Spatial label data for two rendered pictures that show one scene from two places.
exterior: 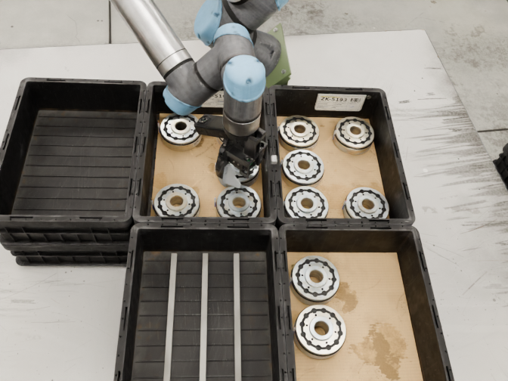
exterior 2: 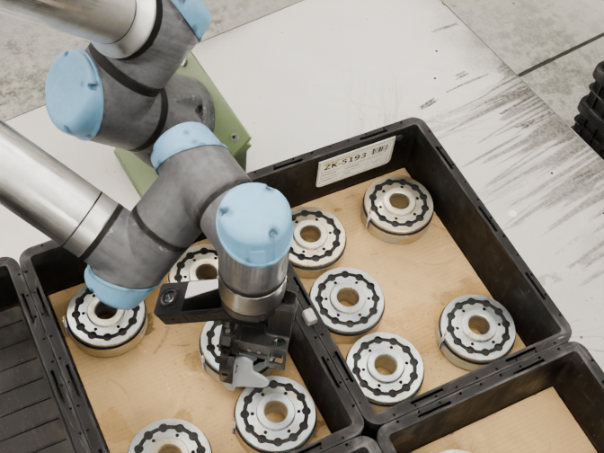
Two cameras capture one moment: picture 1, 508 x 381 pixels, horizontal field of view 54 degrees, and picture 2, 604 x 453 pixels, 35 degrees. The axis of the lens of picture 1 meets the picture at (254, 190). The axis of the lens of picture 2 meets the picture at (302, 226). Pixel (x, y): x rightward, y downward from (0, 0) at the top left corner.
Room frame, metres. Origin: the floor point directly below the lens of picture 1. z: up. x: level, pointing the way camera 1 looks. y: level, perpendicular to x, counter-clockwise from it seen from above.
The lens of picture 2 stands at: (0.15, 0.22, 1.97)
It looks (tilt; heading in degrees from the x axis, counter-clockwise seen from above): 55 degrees down; 336
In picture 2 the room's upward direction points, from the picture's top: 7 degrees clockwise
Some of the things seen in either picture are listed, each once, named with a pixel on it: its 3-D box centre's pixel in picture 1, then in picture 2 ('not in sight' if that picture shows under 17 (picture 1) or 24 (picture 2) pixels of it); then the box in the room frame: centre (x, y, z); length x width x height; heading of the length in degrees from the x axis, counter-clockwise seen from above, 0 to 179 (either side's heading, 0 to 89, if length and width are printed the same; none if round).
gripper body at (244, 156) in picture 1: (242, 144); (256, 315); (0.67, 0.04, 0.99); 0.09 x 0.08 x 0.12; 61
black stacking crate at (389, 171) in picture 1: (331, 164); (390, 279); (0.74, -0.18, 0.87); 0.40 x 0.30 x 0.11; 9
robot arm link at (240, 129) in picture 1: (242, 116); (253, 277); (0.67, 0.04, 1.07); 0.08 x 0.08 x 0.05
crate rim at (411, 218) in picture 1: (336, 151); (396, 258); (0.74, -0.18, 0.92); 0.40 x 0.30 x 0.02; 9
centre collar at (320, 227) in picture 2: (299, 129); (310, 235); (0.84, -0.09, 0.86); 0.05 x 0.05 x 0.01
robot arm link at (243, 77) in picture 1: (243, 88); (252, 237); (0.68, 0.05, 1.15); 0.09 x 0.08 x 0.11; 17
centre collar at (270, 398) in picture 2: (239, 202); (275, 412); (0.60, 0.03, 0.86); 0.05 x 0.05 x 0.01
